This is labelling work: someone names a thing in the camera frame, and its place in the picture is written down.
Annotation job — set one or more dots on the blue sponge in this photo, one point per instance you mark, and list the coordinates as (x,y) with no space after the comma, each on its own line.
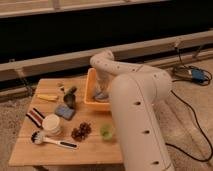
(64,111)

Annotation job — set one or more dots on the small green cup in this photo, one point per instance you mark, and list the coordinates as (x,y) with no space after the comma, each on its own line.
(106,132)

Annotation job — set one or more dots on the dark green scoop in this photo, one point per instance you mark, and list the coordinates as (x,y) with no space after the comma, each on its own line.
(70,98)

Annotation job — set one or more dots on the dark grape bunch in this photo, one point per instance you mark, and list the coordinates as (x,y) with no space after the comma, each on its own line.
(82,132)

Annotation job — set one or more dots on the blue power adapter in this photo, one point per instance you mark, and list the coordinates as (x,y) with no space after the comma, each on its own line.
(190,73)

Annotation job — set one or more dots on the white dish brush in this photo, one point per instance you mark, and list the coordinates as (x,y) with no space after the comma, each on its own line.
(39,137)

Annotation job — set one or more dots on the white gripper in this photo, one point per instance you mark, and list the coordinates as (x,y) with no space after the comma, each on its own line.
(103,80)

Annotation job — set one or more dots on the small brown object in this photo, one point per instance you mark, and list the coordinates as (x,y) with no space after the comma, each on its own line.
(61,87)

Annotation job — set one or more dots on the wooden table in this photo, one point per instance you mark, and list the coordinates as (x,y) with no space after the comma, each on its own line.
(93,150)

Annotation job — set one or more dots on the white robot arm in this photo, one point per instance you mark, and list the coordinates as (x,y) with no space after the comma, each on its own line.
(134,88)

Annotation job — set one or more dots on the grey blue towel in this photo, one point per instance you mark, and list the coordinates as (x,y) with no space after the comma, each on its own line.
(100,96)

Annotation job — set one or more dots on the striped cloth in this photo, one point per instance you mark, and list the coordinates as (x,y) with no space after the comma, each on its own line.
(36,117)

